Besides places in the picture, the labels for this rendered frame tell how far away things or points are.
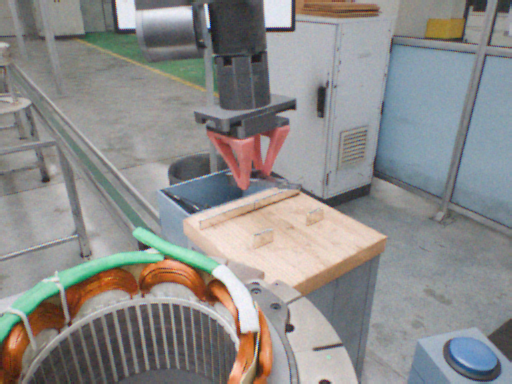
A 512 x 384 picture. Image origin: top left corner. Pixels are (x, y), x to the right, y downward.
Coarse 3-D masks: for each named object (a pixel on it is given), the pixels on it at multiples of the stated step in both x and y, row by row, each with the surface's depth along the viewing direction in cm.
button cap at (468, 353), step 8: (456, 344) 40; (464, 344) 40; (472, 344) 40; (480, 344) 40; (456, 352) 39; (464, 352) 39; (472, 352) 39; (480, 352) 39; (488, 352) 39; (456, 360) 38; (464, 360) 38; (472, 360) 38; (480, 360) 38; (488, 360) 38; (496, 360) 38; (464, 368) 38; (472, 368) 37; (480, 368) 37; (488, 368) 37
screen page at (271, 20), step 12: (120, 0) 113; (132, 0) 113; (264, 0) 117; (276, 0) 118; (288, 0) 118; (120, 12) 114; (132, 12) 114; (264, 12) 118; (276, 12) 119; (288, 12) 119; (120, 24) 115; (132, 24) 115; (276, 24) 120; (288, 24) 120
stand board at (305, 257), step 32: (192, 224) 55; (224, 224) 55; (256, 224) 55; (288, 224) 55; (320, 224) 55; (352, 224) 55; (224, 256) 49; (256, 256) 49; (288, 256) 49; (320, 256) 49; (352, 256) 49
